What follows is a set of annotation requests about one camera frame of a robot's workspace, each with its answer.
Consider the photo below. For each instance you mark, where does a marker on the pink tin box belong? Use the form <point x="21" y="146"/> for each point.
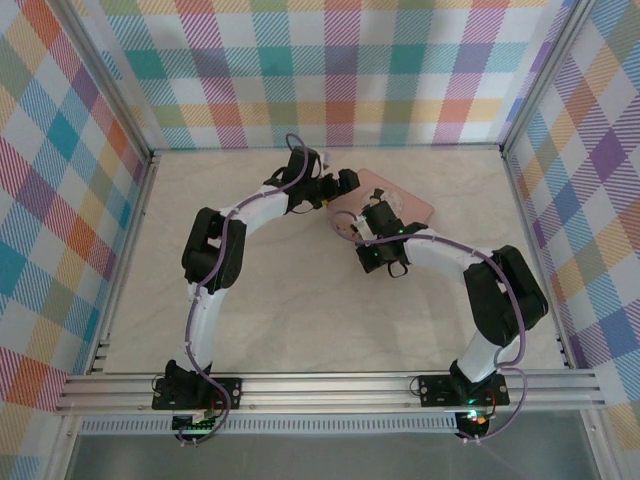
<point x="415" y="207"/>

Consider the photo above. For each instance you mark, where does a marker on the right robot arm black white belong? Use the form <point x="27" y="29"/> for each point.
<point x="510" y="300"/>

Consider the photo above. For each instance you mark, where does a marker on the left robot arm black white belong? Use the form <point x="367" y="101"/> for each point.
<point x="205" y="325"/>

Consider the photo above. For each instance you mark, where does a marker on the grey metal panel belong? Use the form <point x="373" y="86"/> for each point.
<point x="325" y="460"/>

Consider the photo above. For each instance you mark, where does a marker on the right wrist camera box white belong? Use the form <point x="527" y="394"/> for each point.
<point x="362" y="230"/>

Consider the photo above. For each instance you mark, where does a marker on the thin aluminium floor rail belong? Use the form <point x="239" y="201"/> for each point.
<point x="400" y="147"/>

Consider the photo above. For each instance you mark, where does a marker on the aluminium side floor rail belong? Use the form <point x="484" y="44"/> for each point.
<point x="131" y="240"/>
<point x="527" y="225"/>

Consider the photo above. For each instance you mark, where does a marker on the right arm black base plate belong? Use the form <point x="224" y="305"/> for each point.
<point x="435" y="392"/>

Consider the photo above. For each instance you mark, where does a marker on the wide aluminium base rail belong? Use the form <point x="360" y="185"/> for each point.
<point x="325" y="390"/>

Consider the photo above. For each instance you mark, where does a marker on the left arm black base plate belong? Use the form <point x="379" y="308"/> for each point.
<point x="227" y="387"/>

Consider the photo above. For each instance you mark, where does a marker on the aluminium corner post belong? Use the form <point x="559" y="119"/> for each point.
<point x="111" y="80"/>
<point x="543" y="75"/>

